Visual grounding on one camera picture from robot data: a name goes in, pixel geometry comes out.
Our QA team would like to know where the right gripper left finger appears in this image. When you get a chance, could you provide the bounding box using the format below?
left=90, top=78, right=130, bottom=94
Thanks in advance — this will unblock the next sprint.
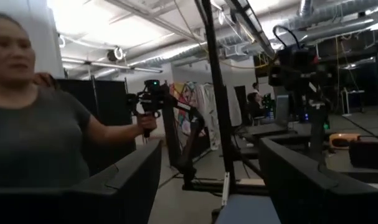
left=0, top=139, right=163, bottom=224

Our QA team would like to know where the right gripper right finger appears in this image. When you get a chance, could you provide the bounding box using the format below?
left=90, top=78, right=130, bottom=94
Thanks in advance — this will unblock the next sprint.
left=258, top=138, right=378, bottom=224

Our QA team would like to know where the orange floor device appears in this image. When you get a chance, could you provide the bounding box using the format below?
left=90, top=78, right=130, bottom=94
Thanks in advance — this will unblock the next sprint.
left=328, top=133, right=362, bottom=150

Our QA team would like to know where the black floor case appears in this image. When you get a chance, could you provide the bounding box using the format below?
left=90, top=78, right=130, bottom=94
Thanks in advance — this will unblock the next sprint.
left=348, top=140, right=378, bottom=171

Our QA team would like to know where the grey monitor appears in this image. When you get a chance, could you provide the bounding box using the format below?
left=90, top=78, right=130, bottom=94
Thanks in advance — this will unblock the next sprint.
left=275, top=94, right=290, bottom=126

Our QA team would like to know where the black partition panel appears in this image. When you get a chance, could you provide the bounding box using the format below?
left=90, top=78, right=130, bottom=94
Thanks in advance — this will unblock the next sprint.
left=56, top=78, right=137, bottom=177

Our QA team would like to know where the seated person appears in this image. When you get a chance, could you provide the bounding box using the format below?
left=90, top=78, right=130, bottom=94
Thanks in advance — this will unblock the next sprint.
left=246, top=91, right=267, bottom=125

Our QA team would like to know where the person's hand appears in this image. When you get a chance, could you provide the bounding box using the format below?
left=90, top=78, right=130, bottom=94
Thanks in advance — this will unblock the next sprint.
left=32, top=72, right=58, bottom=90

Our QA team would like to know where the colourful hanging cloth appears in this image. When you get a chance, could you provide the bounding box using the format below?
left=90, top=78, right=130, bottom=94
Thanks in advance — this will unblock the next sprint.
left=169, top=81, right=205, bottom=138

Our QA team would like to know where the white hanging cloth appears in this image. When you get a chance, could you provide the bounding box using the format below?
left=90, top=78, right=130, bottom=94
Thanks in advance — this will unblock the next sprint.
left=196, top=83, right=243, bottom=151

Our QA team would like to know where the black metal rig frame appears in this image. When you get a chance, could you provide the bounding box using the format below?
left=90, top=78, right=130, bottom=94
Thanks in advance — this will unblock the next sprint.
left=193, top=0, right=276, bottom=224

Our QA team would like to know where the round ring lamp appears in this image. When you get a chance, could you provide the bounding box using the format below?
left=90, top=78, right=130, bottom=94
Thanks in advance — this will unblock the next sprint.
left=106, top=45, right=126, bottom=62

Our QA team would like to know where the black left camera cable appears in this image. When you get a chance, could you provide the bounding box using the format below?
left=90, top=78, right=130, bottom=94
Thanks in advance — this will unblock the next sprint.
left=272, top=24, right=302, bottom=50

